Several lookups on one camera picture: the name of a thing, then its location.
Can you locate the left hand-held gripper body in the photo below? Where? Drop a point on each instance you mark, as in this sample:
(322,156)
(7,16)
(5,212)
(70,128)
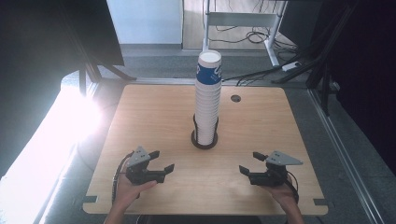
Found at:
(138,160)

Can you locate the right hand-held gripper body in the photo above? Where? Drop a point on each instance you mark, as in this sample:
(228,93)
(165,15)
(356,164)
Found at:
(278,159)

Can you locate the black cup holder stand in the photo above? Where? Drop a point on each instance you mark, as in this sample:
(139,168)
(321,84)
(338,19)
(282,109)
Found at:
(204,145)

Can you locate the stack of paper cups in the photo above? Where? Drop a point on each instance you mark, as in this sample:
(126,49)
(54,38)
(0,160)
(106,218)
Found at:
(208,102)

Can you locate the person's left hand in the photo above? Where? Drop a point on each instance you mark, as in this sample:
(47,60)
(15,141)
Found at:
(127,193)

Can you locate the person's right hand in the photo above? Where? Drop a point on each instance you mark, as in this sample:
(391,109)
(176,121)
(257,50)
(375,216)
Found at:
(285,193)

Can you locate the round black table grommet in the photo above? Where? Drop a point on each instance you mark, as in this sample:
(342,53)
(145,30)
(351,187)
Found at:
(235,98)

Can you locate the white power strip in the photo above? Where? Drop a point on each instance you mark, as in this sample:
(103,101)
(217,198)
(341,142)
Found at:
(291,66)

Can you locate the black tripod stand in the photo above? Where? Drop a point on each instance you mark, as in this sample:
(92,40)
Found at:
(90,71)

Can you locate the black metal stand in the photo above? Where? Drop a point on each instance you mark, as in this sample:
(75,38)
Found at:
(323,56)

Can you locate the black curtain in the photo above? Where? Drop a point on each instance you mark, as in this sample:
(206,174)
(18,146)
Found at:
(37,46)
(367,77)

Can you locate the aluminium floor rail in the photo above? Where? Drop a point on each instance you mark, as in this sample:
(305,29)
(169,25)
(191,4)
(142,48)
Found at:
(342,155)

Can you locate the white wall panel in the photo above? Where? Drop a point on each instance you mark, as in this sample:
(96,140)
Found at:
(143,21)

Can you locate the white metal desk frame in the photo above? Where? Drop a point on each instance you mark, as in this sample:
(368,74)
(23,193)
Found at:
(239,19)

